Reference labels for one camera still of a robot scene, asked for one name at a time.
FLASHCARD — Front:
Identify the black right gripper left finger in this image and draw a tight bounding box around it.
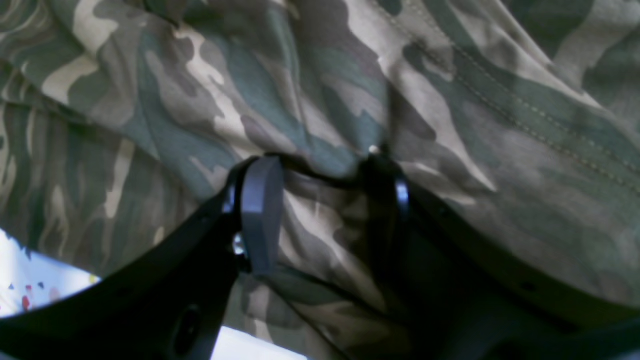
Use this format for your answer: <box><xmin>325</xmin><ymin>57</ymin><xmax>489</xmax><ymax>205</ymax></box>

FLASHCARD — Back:
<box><xmin>1</xmin><ymin>156</ymin><xmax>284</xmax><ymax>360</ymax></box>

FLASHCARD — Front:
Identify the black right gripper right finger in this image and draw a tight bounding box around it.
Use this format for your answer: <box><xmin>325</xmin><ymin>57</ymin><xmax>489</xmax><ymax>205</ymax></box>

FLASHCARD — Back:
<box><xmin>359</xmin><ymin>153</ymin><xmax>639</xmax><ymax>360</ymax></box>

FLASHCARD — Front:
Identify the camouflage T-shirt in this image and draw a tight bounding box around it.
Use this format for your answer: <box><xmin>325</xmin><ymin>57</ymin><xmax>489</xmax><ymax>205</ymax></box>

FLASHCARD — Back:
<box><xmin>1</xmin><ymin>0</ymin><xmax>639</xmax><ymax>360</ymax></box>

